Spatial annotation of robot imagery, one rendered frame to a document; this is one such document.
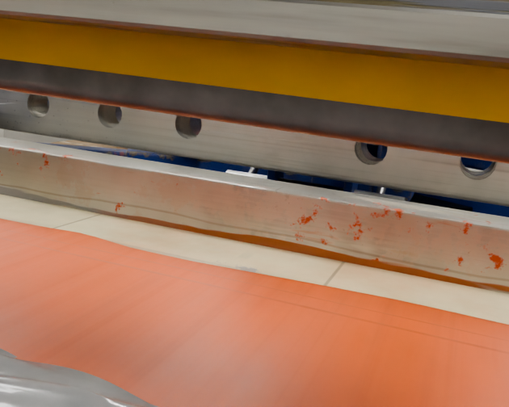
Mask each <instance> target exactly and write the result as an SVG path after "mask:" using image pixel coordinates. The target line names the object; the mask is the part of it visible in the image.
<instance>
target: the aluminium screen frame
mask: <svg viewBox="0 0 509 407"><path fill-rule="evenodd" d="M0 194H1V195H9V196H13V197H17V198H21V199H29V200H33V201H37V202H42V203H47V204H54V205H58V206H62V207H67V208H74V209H78V210H83V211H87V212H95V213H99V214H104V215H108V216H115V217H119V218H124V219H128V220H136V221H140V222H145V223H149V224H156V225H161V226H165V227H169V228H173V229H181V230H186V231H190V232H194V233H202V234H206V235H210V236H214V237H222V238H226V239H230V240H235V241H243V242H247V243H251V244H256V245H263V246H267V247H271V248H276V249H281V250H288V251H292V252H297V253H301V254H308V255H313V256H317V257H321V258H329V259H334V260H338V261H342V262H349V263H354V264H358V265H362V266H370V267H375V268H379V269H383V270H387V271H395V272H399V273H403V274H408V275H415V276H419V277H424V278H429V279H436V280H440V281H444V282H449V283H456V284H460V285H465V286H469V287H477V288H481V289H486V290H490V291H494V292H501V293H506V294H509V217H505V216H496V215H490V214H485V213H480V212H470V211H465V210H459V209H454V208H444V207H439V206H434V205H429V204H423V203H414V202H408V201H403V200H398V199H388V198H383V197H377V196H372V195H362V194H357V193H352V192H347V191H337V190H332V189H326V188H321V187H311V186H306V185H301V184H295V183H287V182H281V181H276V180H270V179H265V178H256V177H251V176H245V175H240V174H230V173H225V172H220V171H214V170H205V169H200V168H194V167H189V166H179V165H174V164H169V163H163V162H154V161H148V160H143V159H138V158H132V157H123V156H118V155H112V154H107V153H97V152H92V151H87V150H81V149H72V148H66V147H61V146H56V145H46V144H41V143H36V142H30V141H21V140H16V139H11V138H5V137H0Z"/></svg>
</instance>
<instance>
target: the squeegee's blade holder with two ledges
mask: <svg viewBox="0 0 509 407"><path fill-rule="evenodd" d="M0 19H16V20H24V21H32V22H41V23H56V24H64V25H73V26H81V27H97V28H105V29H113V30H121V31H137V32H145V33H153V34H162V35H170V36H186V37H194V38H202V39H210V40H227V41H235V42H243V43H252V44H267V45H275V46H284V47H292V48H307V49H316V50H324V51H332V52H348V53H356V54H364V55H373V56H381V57H396V58H405V59H413V60H421V61H437V62H445V63H453V64H462V65H478V66H486V67H495V68H503V69H509V15H499V14H487V13H476V12H465V11H454V10H432V9H421V8H409V7H398V6H377V5H365V4H354V3H343V2H321V1H310V0H0Z"/></svg>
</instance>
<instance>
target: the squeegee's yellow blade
mask: <svg viewBox="0 0 509 407"><path fill-rule="evenodd" d="M0 59H5V60H12V61H24V62H31V63H37V64H44V65H56V66H63V67H70V68H75V69H88V70H94V71H101V72H108V73H120V74H127V75H133V76H140V77H146V78H158V79H165V80H171V81H178V82H190V83H197V84H204V85H210V86H222V87H229V88H235V89H242V90H254V91H261V92H267V93H274V94H286V95H292V96H299V97H306V98H312V99H325V100H331V101H338V102H345V103H356V104H363V105H369V106H376V107H388V108H395V109H402V110H408V111H420V112H426V113H433V114H440V115H452V116H459V117H465V118H472V119H479V120H490V121H497V122H504V123H509V69H503V68H495V67H486V66H478V65H462V64H453V63H445V62H437V61H421V60H413V59H405V58H396V57H381V56H373V55H364V54H356V53H348V52H332V51H324V50H316V49H307V48H292V47H284V46H275V45H267V44H252V43H243V42H235V41H227V40H210V39H202V38H194V37H186V36H170V35H162V34H153V33H145V32H137V31H121V30H113V29H105V28H97V27H81V26H73V25H64V24H56V23H41V22H32V21H24V20H16V19H0Z"/></svg>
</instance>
